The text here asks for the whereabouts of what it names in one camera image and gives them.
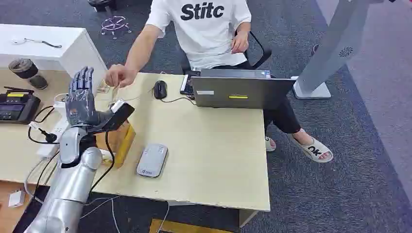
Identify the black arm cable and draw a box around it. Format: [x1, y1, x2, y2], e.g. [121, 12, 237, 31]
[89, 131, 116, 194]

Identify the grey laptop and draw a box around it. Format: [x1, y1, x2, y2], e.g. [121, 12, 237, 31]
[179, 68, 297, 110]

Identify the black plug with cable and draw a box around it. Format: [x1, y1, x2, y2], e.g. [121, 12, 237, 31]
[27, 105, 59, 145]

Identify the white power strip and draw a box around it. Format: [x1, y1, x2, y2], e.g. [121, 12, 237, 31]
[36, 93, 71, 159]

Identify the white cabinet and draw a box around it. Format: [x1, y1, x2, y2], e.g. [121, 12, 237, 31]
[0, 23, 108, 95]

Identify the black computer mouse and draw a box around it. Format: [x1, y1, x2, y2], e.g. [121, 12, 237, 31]
[153, 80, 168, 100]

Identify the grey floor stand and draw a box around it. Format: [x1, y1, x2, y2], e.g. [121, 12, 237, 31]
[292, 0, 385, 100]

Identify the person's right hand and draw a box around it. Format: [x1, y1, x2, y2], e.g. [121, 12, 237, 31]
[104, 64, 138, 89]

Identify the grey card reader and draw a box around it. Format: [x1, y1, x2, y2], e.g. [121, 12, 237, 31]
[136, 143, 169, 179]

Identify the person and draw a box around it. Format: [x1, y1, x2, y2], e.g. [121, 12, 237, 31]
[104, 0, 334, 164]

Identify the chrome chair base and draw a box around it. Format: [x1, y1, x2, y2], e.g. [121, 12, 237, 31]
[100, 16, 132, 40]

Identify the wooden board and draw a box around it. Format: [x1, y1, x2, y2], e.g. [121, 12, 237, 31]
[149, 218, 233, 233]

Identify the clear card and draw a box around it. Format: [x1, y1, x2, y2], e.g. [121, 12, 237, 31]
[108, 84, 120, 104]

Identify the wooden card box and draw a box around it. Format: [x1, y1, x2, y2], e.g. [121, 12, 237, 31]
[95, 120, 137, 170]

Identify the black mouse cable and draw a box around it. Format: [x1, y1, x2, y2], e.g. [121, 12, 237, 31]
[160, 96, 196, 106]

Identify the person's left hand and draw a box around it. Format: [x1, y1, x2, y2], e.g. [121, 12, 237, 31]
[230, 30, 250, 54]

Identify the white cord on cabinet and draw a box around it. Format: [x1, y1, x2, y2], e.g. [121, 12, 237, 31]
[11, 37, 63, 49]

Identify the black handheld terminal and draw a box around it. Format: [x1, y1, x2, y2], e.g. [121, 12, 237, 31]
[0, 85, 42, 125]

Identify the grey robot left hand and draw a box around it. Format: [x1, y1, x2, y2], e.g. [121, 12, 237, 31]
[65, 67, 114, 129]

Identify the black office chair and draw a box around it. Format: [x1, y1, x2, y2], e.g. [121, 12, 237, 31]
[180, 30, 273, 75]

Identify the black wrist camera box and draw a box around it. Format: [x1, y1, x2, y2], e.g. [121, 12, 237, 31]
[102, 99, 136, 133]

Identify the white power adapter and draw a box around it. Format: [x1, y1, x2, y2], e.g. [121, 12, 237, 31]
[7, 190, 26, 208]

